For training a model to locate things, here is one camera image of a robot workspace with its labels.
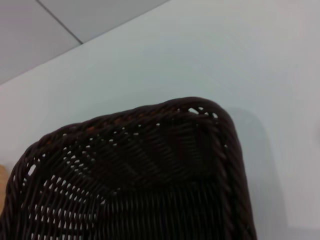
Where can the dark brown wicker basket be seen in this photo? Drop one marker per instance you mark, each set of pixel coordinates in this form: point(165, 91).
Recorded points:
point(150, 187)

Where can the orange striped bread loaf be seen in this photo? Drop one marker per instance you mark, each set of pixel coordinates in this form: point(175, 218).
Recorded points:
point(3, 185)

